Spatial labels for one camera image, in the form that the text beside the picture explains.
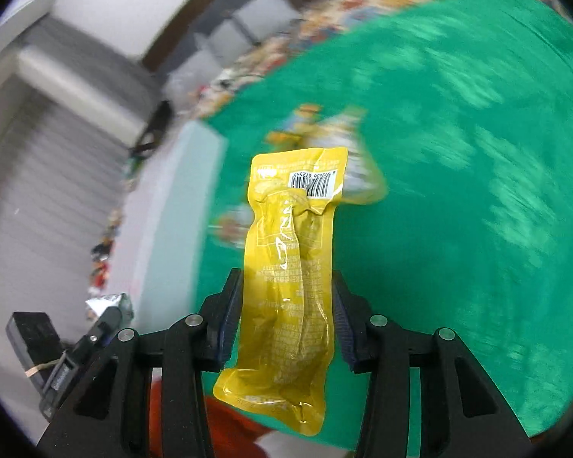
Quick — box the grey pillow far left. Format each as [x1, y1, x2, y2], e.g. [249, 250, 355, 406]
[163, 48, 223, 111]

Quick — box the grey curtain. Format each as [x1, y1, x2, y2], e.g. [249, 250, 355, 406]
[0, 17, 161, 440]

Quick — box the grey pillow centre left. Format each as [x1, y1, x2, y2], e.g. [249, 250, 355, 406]
[193, 0, 301, 67]

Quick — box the green floral bedspread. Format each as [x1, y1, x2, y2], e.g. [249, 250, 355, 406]
[209, 0, 573, 434]

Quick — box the white red small packet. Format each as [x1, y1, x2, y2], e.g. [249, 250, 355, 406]
[210, 203, 254, 249]

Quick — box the light blue board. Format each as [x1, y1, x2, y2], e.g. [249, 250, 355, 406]
[107, 120, 227, 333]

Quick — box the yellow snack pouch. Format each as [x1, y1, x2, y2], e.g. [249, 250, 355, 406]
[213, 147, 348, 436]

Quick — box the clear yellow-edged snack bag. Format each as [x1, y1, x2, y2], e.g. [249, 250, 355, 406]
[306, 106, 388, 205]

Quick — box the gold brown snack packet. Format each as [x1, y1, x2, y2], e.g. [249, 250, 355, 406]
[265, 103, 322, 151]

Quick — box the floral bed sheet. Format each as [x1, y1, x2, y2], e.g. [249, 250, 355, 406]
[191, 0, 561, 118]

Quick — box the grey pillow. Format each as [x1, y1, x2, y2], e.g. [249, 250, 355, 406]
[193, 0, 301, 67]
[163, 48, 223, 111]

